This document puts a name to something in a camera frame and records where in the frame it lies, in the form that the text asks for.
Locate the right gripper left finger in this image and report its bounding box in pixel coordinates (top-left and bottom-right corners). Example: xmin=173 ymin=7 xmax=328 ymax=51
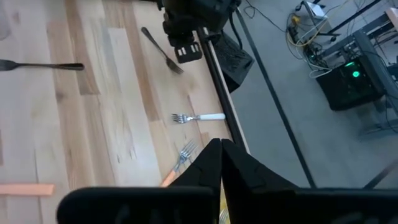
xmin=169 ymin=138 xmax=222 ymax=224

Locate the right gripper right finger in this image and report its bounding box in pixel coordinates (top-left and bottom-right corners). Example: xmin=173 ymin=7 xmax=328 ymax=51
xmin=221 ymin=139 xmax=299 ymax=224

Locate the black metal fork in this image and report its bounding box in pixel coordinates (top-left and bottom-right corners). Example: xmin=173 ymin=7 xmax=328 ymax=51
xmin=0 ymin=58 xmax=85 ymax=72
xmin=141 ymin=26 xmax=185 ymax=75

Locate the black computer tower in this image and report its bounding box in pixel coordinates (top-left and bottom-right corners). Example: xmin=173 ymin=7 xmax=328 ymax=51
xmin=214 ymin=30 xmax=255 ymax=93

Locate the black computer with green light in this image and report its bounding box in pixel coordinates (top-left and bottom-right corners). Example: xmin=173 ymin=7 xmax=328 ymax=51
xmin=315 ymin=57 xmax=386 ymax=112

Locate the orange-handled silver fork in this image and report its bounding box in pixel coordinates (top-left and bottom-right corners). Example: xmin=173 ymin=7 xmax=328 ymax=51
xmin=160 ymin=139 xmax=199 ymax=188
xmin=0 ymin=182 xmax=56 ymax=197

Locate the white-handled silver fork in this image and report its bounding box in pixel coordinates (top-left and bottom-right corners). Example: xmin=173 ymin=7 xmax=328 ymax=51
xmin=171 ymin=113 xmax=226 ymax=124

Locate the electronics box with cables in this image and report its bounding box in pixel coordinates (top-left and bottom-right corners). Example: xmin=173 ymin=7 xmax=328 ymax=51
xmin=323 ymin=9 xmax=398 ymax=138

